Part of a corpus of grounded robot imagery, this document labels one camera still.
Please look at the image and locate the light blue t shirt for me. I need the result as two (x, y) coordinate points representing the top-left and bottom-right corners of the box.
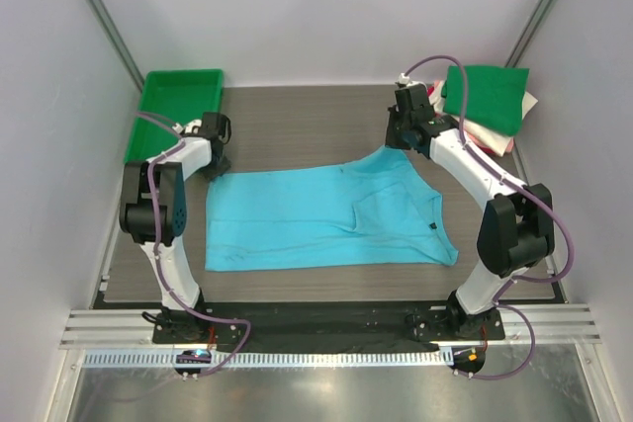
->
(205, 147), (459, 272)

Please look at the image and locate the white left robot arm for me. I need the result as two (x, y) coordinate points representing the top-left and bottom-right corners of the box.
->
(119, 112), (232, 343)

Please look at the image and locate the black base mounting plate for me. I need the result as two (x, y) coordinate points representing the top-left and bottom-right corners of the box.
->
(142, 300), (505, 354)

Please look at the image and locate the slotted grey cable duct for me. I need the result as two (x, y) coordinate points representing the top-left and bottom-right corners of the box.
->
(83, 347), (453, 370)

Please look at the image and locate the green plastic tray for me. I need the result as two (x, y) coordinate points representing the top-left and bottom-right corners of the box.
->
(124, 69), (225, 162)

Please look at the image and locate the folded cream t shirt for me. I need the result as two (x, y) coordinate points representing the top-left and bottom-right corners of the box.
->
(428, 80), (514, 157)

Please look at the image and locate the folded red t shirt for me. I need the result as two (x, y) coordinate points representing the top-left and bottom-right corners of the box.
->
(428, 81), (494, 155)

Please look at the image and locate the folded green t shirt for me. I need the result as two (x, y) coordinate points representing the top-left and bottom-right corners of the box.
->
(465, 65), (529, 135)

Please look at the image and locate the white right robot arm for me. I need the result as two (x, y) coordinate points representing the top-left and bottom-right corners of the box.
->
(385, 82), (555, 339)

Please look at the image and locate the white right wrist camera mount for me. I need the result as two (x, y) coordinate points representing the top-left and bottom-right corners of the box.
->
(396, 73), (426, 88)

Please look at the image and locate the left aluminium corner post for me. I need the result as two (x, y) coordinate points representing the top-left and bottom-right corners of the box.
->
(85, 0), (145, 92)

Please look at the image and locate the aluminium frame rail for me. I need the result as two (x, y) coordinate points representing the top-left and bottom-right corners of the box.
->
(59, 304), (601, 349)

